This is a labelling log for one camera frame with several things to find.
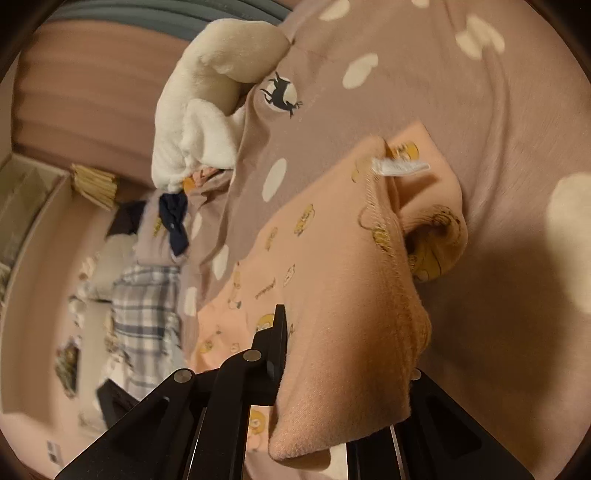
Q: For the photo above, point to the dark brown pillow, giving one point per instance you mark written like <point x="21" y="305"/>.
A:
<point x="127" y="219"/>

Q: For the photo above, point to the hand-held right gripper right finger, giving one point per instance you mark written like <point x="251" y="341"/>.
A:
<point x="429" y="401"/>

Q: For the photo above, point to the small yellow curtain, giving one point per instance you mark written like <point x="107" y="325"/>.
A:
<point x="97" y="187"/>

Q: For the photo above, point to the beige pillow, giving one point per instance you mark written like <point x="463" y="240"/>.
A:
<point x="111" y="267"/>

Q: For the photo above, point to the orange printed baby shirt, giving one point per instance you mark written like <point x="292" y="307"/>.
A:
<point x="332" y="286"/>

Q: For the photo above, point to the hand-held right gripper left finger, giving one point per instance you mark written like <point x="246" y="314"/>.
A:
<point x="270" y="344"/>

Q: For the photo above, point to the plaid pillow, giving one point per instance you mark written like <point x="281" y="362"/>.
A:
<point x="147" y="318"/>

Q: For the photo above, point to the blue curtain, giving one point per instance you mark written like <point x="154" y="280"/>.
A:
<point x="161" y="14"/>

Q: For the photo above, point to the pink curtain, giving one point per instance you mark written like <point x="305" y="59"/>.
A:
<point x="101" y="87"/>

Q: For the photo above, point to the white wall shelf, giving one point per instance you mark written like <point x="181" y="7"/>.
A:
<point x="27" y="217"/>

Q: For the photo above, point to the navy blue cloth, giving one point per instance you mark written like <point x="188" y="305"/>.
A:
<point x="175" y="221"/>

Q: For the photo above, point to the white plush toy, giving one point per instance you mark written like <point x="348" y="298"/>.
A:
<point x="207" y="92"/>

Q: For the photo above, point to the mauve polka dot blanket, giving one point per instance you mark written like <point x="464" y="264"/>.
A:
<point x="489" y="115"/>

